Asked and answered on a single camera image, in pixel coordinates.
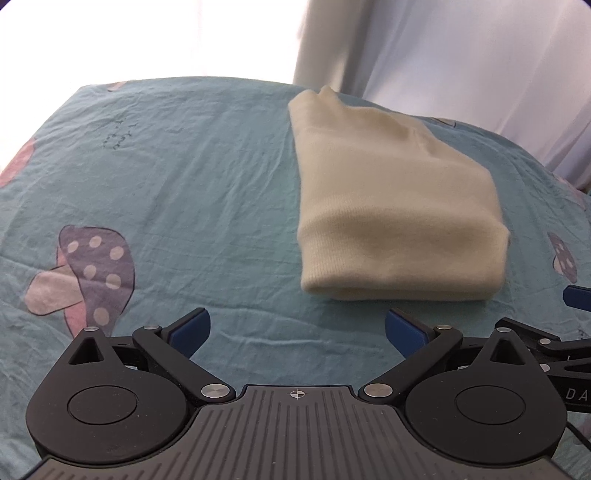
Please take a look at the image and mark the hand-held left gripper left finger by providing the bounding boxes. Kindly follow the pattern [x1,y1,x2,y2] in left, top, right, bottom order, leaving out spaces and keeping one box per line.
[67,307,237,403]

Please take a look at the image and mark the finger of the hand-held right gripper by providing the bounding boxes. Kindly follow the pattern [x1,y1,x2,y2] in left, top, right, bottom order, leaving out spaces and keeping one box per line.
[495,318,591,371]
[562,284,591,310]

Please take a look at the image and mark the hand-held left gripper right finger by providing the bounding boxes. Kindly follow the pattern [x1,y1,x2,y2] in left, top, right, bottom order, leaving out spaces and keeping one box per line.
[362,307,533,400]

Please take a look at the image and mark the cream knit sweater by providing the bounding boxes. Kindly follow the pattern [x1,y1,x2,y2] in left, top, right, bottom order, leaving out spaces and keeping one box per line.
[287,86,510,304]

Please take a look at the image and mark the teal mushroom print bed sheet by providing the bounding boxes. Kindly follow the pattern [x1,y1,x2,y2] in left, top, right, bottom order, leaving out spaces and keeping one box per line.
[0,76,591,480]

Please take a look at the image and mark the white curtain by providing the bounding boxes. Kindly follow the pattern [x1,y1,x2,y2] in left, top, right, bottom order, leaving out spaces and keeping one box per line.
[292,0,591,193]

